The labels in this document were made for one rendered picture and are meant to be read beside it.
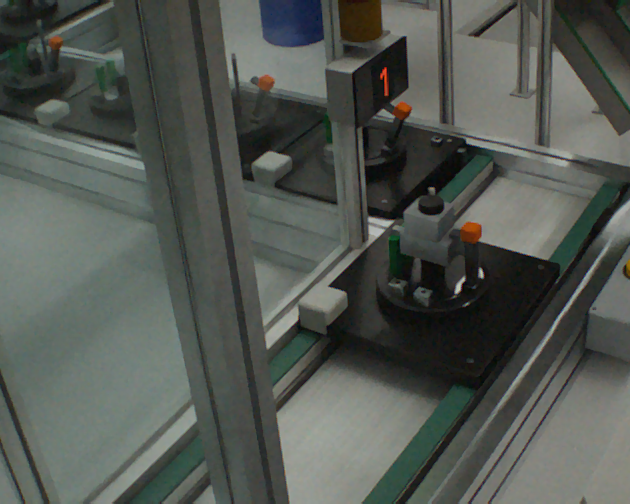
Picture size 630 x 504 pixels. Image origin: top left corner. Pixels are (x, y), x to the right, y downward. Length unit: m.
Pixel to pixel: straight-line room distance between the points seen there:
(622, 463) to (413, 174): 0.54
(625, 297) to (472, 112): 0.73
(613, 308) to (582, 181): 0.33
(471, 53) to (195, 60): 1.75
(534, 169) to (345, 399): 0.54
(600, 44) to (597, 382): 0.59
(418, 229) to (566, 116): 0.77
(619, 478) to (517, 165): 0.57
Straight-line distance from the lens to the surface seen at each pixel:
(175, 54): 0.38
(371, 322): 1.16
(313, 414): 1.12
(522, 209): 1.46
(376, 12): 1.13
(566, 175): 1.49
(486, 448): 1.02
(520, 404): 1.06
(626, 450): 1.17
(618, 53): 1.62
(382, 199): 1.38
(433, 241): 1.13
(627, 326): 1.19
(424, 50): 2.14
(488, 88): 1.96
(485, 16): 2.37
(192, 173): 0.40
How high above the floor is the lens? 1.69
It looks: 34 degrees down
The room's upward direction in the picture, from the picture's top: 6 degrees counter-clockwise
